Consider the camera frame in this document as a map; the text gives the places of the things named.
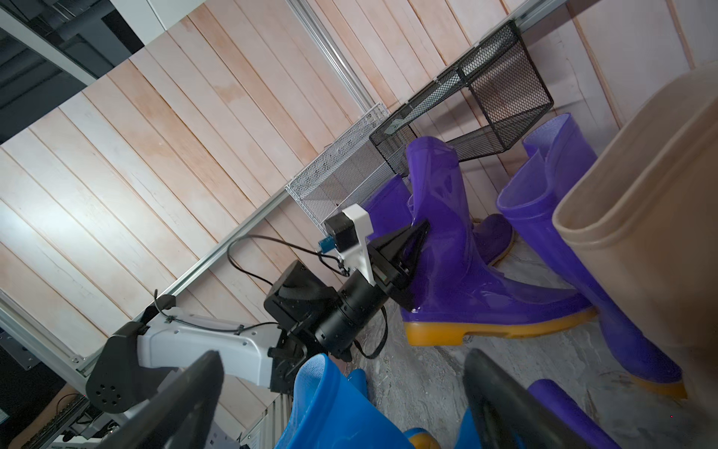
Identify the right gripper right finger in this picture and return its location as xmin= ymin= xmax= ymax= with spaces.
xmin=463 ymin=349 xmax=589 ymax=448

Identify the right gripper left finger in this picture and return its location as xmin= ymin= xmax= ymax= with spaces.
xmin=98 ymin=351 xmax=224 ymax=448

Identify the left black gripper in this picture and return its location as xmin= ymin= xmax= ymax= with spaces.
xmin=314 ymin=220 xmax=430 ymax=359

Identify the blue boot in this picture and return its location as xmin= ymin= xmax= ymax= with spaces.
xmin=276 ymin=354 xmax=439 ymax=448

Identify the beige boot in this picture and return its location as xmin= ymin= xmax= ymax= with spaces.
xmin=558 ymin=64 xmax=717 ymax=416

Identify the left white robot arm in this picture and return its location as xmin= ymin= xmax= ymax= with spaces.
xmin=85 ymin=213 xmax=430 ymax=413

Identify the purple boot small hidden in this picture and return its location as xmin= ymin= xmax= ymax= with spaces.
xmin=361 ymin=175 xmax=413 ymax=241

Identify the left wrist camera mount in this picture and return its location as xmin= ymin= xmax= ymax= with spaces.
xmin=323 ymin=204 xmax=376 ymax=286

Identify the white wire mesh shelf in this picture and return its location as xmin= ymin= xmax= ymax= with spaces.
xmin=285 ymin=103 xmax=403 ymax=232

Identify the black wire mesh basket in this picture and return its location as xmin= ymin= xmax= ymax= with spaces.
xmin=369 ymin=21 xmax=553 ymax=176

